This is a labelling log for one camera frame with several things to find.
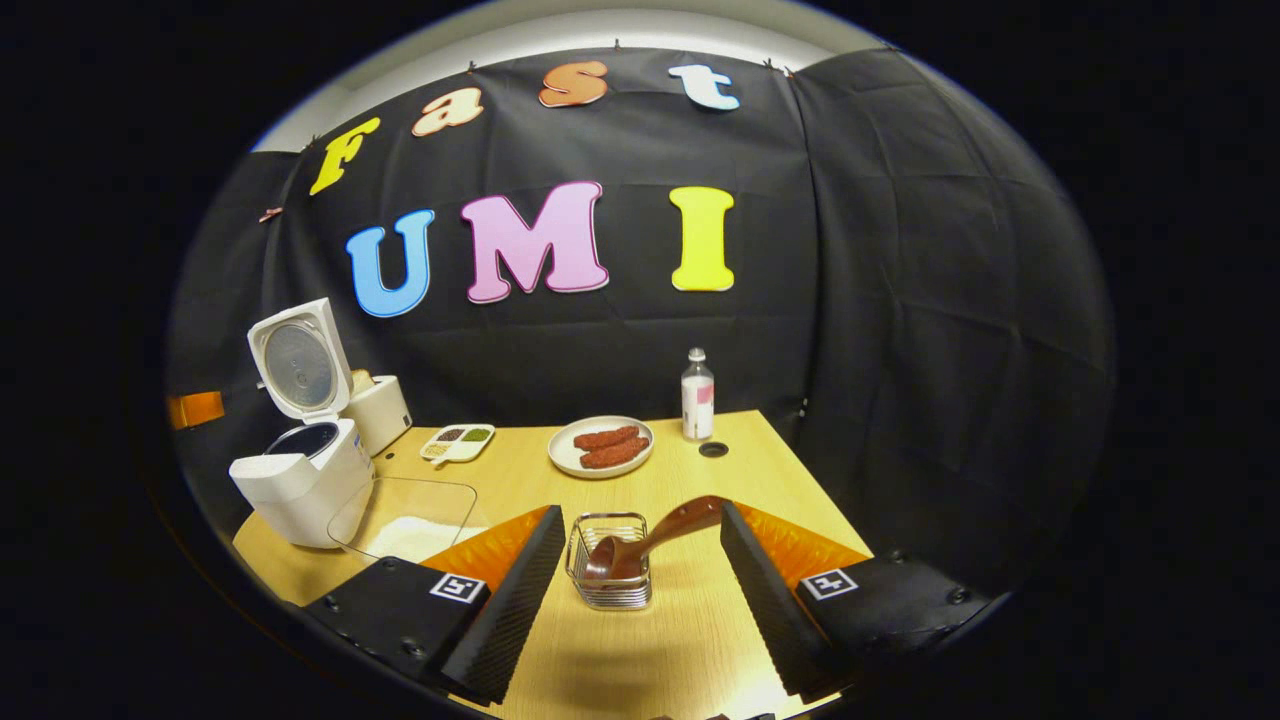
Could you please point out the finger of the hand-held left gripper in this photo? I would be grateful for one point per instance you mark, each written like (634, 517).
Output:
(195, 410)

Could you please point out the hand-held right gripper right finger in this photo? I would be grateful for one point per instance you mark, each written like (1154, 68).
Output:
(765, 600)

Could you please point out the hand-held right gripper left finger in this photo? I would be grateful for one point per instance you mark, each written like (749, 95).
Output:
(510, 610)

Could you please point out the white rice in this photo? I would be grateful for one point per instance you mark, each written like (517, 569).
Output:
(420, 540)

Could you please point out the brown wooden spoon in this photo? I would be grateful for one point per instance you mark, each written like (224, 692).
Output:
(670, 528)

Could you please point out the white rice cooker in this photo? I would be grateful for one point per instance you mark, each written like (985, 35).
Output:
(300, 490)

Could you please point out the clear plastic container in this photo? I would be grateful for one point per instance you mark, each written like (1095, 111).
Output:
(400, 500)

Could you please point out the round white plate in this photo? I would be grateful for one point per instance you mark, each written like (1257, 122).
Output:
(562, 455)

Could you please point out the toast bread slice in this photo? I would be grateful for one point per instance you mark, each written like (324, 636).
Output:
(362, 380)

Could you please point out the white divided bean dish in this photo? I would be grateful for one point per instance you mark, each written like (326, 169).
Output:
(457, 443)

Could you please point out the red meat piece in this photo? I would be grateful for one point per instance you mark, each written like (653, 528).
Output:
(605, 438)
(615, 455)

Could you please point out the white toaster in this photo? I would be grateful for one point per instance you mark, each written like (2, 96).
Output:
(385, 415)

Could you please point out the clear bottle with pink label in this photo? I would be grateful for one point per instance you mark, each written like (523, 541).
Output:
(697, 400)

